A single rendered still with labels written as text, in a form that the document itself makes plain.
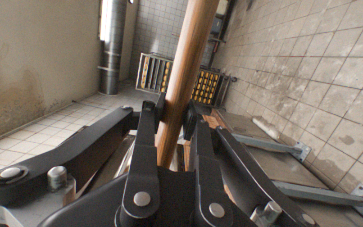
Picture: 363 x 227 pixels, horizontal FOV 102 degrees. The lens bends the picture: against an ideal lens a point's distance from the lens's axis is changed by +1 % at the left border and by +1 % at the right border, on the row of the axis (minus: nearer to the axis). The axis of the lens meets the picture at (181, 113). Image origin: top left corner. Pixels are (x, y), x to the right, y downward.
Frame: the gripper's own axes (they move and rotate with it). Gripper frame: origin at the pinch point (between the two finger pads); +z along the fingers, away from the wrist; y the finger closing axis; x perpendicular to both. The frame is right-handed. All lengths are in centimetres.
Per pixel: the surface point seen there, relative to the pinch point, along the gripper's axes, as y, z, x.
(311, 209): 77, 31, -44
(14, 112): -143, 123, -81
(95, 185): -41, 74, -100
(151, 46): -84, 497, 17
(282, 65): 117, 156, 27
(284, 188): 63, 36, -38
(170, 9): -48, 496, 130
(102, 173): -41, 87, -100
